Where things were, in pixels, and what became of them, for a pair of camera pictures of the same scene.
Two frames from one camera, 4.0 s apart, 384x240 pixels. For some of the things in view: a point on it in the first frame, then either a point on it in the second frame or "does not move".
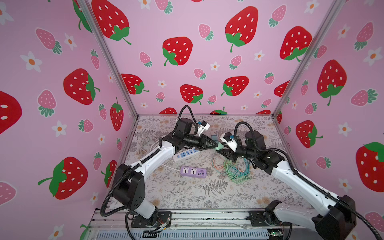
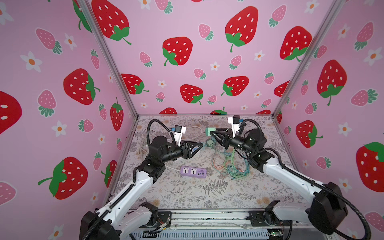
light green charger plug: (220, 146) to (208, 129)
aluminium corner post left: (111, 57) does not move
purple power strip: (193, 172) does not move
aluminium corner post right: (334, 8) does not move
